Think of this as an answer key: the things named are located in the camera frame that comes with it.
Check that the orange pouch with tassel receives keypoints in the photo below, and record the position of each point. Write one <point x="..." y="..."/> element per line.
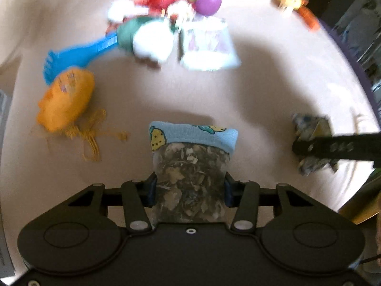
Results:
<point x="65" y="98"/>

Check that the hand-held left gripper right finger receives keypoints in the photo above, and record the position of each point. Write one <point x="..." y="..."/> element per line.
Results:
<point x="228" y="191"/>

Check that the blue plastic toy rake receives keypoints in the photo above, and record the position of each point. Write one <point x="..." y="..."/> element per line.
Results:
<point x="68" y="58"/>

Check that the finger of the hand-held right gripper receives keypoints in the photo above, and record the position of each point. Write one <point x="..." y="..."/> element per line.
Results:
<point x="336" y="148"/>

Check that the small white figurine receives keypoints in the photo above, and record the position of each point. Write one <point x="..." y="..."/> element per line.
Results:
<point x="180" y="12"/>

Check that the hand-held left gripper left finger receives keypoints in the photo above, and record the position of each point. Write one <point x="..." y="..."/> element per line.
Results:
<point x="152" y="191"/>

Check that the white and red plush toy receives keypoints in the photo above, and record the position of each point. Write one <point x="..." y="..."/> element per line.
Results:
<point x="120" y="10"/>

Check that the dark damask patterned fabric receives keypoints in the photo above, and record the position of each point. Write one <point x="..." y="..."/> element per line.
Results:
<point x="360" y="29"/>

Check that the grey patterned sachet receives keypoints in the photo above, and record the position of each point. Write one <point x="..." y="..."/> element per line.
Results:
<point x="312" y="126"/>

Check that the green and white plush toy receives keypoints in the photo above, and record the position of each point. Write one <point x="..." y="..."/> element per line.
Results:
<point x="151" y="40"/>

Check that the purple bedsheet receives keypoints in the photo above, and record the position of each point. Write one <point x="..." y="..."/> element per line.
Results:
<point x="357" y="77"/>

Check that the yellow and orange figurine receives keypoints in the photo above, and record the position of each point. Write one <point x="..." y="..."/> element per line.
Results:
<point x="288" y="0"/>

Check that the orange carrot toy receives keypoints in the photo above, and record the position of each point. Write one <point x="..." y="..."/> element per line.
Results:
<point x="309" y="19"/>

